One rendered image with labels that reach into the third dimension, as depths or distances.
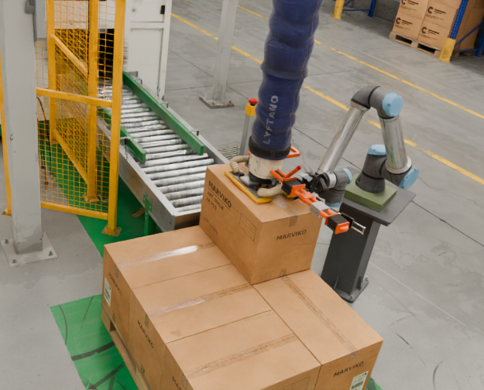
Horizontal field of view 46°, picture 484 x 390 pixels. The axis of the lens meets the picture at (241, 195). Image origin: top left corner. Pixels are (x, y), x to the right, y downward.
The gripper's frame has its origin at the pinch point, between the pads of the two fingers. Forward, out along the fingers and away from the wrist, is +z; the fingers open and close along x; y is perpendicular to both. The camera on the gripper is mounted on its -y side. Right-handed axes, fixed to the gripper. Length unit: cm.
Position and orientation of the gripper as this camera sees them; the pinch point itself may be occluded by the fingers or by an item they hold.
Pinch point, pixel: (296, 188)
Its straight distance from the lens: 287.7
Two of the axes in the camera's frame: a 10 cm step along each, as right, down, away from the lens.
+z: -8.4, 1.6, -5.3
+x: 1.5, -8.5, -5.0
